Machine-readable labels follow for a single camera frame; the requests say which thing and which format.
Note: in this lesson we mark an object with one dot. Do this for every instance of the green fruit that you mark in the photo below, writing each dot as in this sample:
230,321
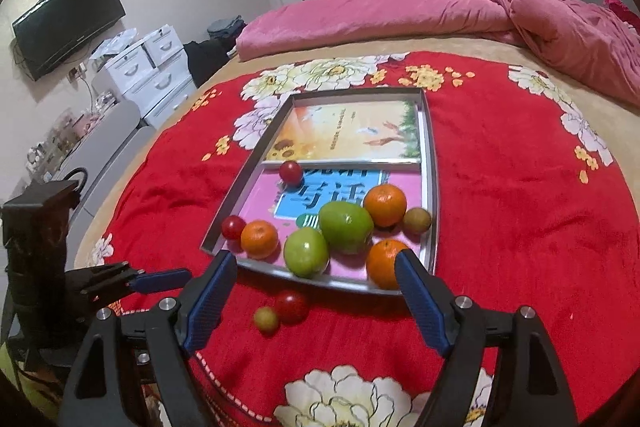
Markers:
346,227
306,253

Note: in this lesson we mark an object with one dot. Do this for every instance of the white drawer cabinet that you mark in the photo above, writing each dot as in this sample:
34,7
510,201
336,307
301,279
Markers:
152,73

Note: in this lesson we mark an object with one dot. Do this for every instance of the black wall television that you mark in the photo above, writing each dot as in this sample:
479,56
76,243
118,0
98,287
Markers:
53,30

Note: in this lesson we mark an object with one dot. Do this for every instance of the dark red pillow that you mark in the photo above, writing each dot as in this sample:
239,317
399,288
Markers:
624,13

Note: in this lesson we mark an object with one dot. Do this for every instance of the orange mandarin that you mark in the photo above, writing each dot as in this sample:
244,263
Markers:
386,204
380,263
259,239

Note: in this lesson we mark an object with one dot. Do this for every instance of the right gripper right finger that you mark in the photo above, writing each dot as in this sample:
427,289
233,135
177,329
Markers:
529,387

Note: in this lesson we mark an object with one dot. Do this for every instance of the small brown longan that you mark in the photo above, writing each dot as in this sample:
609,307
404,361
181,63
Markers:
266,320
417,221

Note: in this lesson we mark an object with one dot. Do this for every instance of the black bag on floor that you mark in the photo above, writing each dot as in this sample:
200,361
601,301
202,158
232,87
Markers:
204,59

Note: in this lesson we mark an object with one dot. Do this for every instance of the cherry tomato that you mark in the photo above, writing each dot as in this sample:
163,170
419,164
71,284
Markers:
232,228
291,307
291,173

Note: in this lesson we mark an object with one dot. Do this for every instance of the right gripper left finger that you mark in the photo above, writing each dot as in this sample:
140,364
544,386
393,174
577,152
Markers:
104,387

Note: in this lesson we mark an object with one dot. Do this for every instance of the pink duvet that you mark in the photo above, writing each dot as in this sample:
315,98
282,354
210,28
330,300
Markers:
582,40

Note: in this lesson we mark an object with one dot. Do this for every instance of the cherry tomato top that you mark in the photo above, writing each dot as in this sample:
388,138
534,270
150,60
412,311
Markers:
291,307

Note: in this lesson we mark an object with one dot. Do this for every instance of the pink Chinese workbook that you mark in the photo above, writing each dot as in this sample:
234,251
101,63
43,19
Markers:
264,197

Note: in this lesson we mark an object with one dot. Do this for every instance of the stool with folded clothes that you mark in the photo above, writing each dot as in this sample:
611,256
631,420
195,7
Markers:
226,31

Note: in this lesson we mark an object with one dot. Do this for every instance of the cherry tomato front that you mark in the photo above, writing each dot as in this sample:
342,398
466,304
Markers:
232,228

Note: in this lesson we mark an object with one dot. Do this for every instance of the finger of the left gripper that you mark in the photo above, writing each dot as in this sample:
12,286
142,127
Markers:
156,282
101,285

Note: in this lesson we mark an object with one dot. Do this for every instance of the grey shallow box tray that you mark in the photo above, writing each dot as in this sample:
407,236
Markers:
427,165

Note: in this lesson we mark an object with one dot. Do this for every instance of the sunflower cover book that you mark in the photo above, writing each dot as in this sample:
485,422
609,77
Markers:
385,131

